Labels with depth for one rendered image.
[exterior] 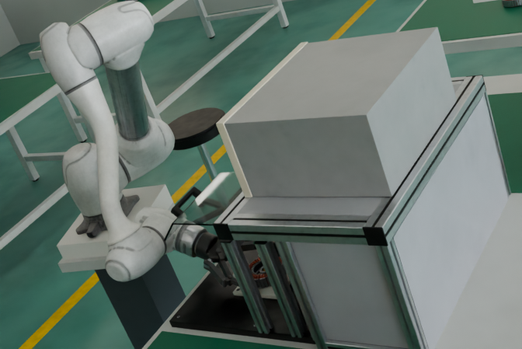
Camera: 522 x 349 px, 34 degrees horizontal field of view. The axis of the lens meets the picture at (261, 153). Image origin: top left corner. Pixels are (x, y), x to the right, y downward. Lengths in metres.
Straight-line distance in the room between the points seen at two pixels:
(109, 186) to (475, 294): 0.99
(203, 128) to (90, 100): 1.73
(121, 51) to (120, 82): 0.17
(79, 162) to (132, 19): 0.62
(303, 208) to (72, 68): 0.81
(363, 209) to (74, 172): 1.26
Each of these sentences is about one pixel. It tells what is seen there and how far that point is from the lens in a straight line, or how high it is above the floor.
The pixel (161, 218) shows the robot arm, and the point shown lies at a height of 0.98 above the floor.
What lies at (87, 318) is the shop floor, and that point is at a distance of 4.12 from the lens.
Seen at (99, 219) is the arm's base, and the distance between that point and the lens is 2.88.
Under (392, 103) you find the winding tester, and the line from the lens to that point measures 1.83.
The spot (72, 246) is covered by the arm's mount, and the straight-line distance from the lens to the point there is 2.92.
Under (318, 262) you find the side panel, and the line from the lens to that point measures 1.89.
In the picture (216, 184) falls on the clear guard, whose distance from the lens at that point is 2.26.
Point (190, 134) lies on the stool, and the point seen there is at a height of 0.56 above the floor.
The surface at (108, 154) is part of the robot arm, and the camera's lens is 2.35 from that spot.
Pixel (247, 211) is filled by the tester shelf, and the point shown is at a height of 1.11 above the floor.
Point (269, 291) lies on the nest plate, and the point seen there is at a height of 0.78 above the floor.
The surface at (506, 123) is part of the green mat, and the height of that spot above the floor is 0.75.
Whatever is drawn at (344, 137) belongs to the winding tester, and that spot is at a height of 1.27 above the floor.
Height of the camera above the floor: 2.02
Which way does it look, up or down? 24 degrees down
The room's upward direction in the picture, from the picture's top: 21 degrees counter-clockwise
